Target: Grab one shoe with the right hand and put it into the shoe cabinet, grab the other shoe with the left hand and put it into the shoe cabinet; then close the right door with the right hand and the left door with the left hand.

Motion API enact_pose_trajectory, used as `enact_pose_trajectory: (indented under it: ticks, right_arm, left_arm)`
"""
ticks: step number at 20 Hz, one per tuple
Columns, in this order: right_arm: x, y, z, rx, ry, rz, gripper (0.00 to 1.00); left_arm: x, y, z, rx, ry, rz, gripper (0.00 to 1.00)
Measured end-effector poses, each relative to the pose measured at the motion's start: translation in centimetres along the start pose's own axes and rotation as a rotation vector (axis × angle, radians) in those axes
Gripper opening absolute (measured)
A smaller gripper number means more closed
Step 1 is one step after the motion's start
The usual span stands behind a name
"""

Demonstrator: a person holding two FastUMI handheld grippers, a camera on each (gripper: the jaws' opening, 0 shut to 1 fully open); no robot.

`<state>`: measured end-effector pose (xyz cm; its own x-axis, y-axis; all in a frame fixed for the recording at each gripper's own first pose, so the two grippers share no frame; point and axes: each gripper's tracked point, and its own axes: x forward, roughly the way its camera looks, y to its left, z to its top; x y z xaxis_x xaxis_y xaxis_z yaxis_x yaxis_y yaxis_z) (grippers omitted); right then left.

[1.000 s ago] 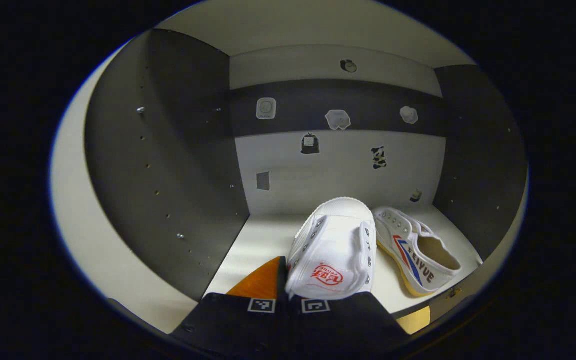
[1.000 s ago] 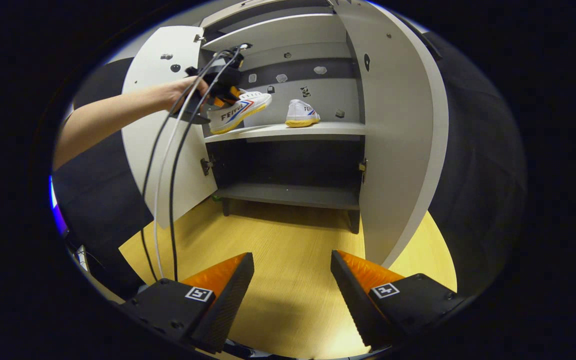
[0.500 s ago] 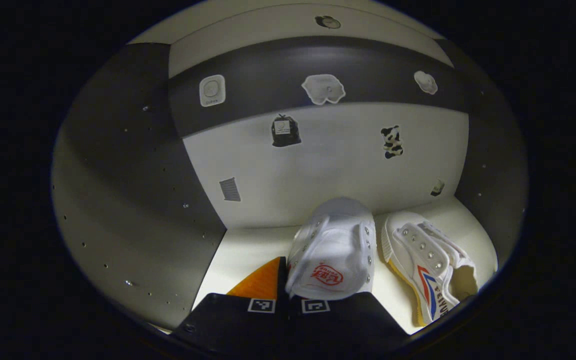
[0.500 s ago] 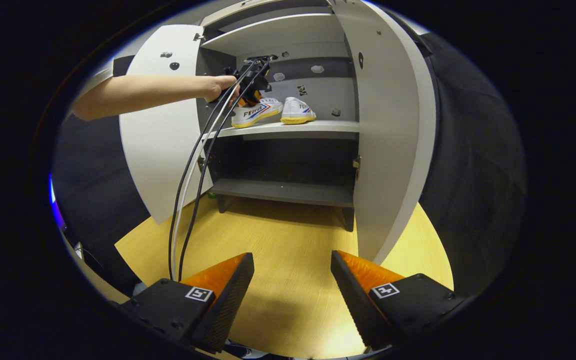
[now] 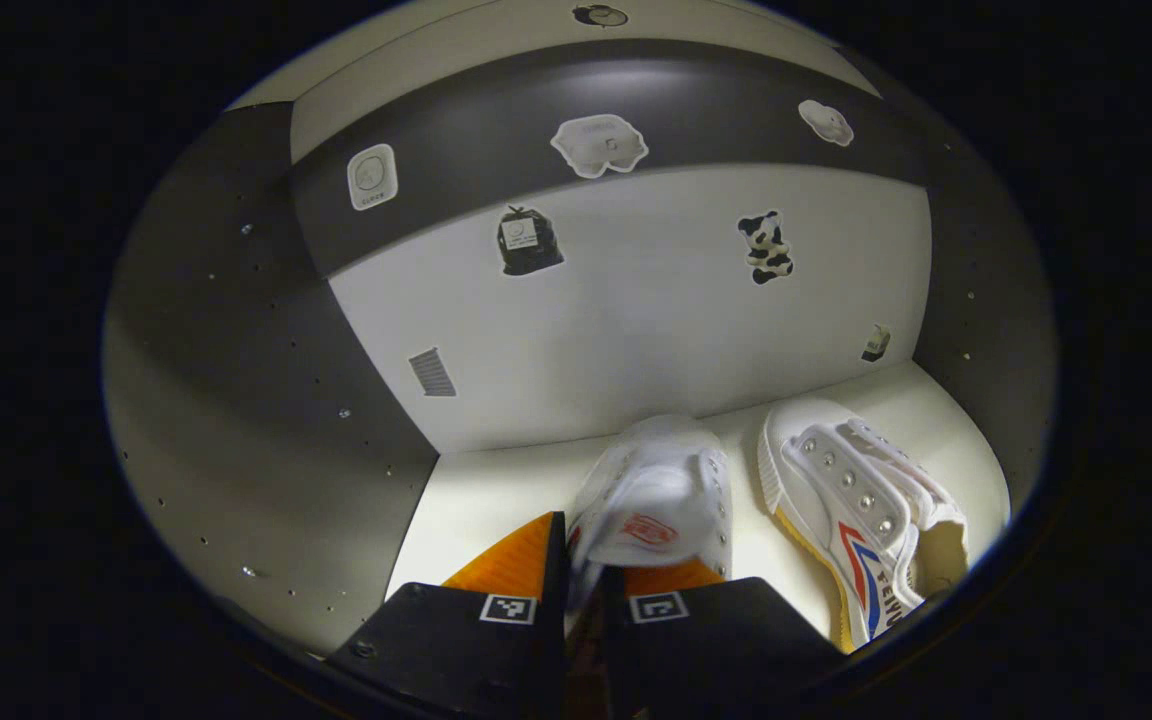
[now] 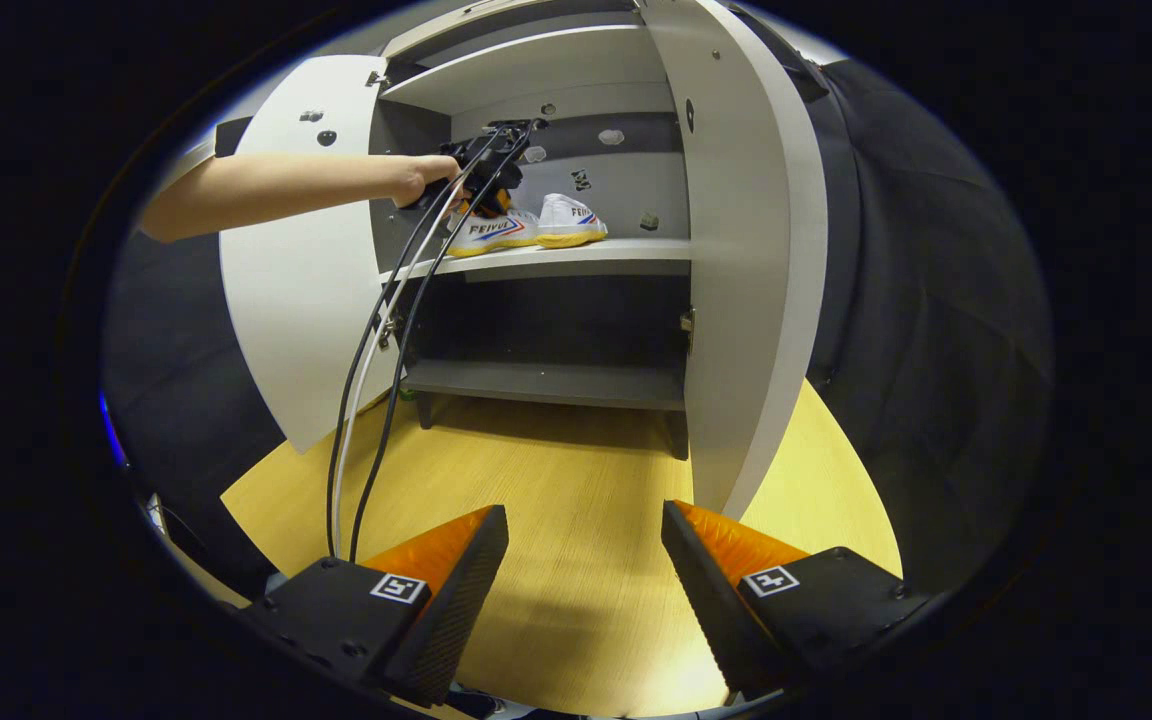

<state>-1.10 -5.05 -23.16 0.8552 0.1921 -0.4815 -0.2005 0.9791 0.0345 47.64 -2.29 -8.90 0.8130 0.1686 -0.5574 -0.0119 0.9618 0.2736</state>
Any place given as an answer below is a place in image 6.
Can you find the metal door hinge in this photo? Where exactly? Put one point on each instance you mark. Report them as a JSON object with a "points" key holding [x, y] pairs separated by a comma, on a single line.
{"points": [[687, 325], [387, 332], [378, 79]]}

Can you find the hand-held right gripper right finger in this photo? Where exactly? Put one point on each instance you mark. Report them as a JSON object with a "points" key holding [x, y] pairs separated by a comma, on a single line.
{"points": [[706, 610]]}

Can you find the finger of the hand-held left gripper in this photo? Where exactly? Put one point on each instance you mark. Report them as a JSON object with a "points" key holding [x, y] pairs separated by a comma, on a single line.
{"points": [[501, 203]]}

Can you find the white canvas shoe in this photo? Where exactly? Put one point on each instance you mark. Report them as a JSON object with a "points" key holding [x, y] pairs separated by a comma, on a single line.
{"points": [[496, 235], [566, 220]]}

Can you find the white shoe cabinet door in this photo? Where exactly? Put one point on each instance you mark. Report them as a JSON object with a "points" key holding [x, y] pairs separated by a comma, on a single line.
{"points": [[746, 250], [286, 300]]}

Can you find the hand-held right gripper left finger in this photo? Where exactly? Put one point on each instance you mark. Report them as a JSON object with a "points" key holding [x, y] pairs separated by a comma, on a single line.
{"points": [[451, 620]]}

